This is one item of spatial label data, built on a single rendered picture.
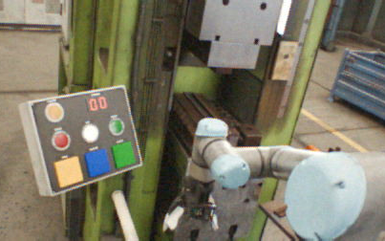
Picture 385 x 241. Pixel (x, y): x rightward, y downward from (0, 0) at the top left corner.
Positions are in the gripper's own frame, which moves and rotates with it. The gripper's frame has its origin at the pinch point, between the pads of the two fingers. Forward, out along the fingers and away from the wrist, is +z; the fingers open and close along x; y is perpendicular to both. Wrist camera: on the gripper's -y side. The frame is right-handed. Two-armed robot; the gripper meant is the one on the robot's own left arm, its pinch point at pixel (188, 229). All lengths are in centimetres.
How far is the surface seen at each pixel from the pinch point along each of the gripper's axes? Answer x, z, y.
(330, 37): 438, 65, -645
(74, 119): -33.9, -20.1, -26.8
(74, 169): -33.0, -7.7, -17.8
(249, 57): 28, -38, -51
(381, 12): 618, 12, -748
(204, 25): 7, -48, -48
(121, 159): -18.3, -6.6, -26.7
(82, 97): -32, -25, -32
